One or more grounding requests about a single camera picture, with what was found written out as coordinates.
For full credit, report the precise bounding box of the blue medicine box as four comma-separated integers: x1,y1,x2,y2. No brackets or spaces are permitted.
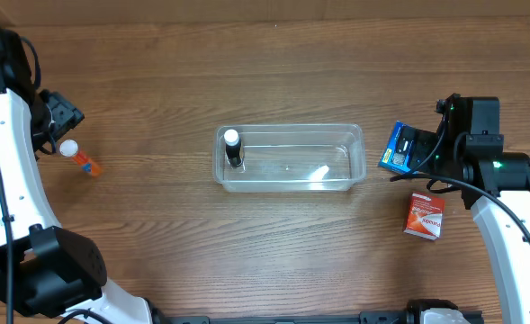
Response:
379,121,407,174

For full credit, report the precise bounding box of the orange tube with white cap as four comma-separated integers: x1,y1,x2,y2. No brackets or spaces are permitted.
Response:
59,139,103,176

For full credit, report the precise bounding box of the dark bottle with white cap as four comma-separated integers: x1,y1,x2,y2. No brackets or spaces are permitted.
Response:
223,129,244,168

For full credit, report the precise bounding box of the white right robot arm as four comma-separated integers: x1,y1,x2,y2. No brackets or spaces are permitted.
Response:
392,94,530,323

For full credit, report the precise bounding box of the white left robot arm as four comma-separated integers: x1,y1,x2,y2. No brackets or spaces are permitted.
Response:
0,27,164,323

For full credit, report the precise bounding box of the clear plastic container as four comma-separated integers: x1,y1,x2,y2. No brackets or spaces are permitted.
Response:
212,123,367,193

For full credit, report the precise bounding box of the red and white medicine box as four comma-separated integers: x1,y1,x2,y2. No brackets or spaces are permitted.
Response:
403,192,445,240

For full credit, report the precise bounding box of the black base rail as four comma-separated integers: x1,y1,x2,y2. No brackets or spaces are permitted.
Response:
153,299,484,324

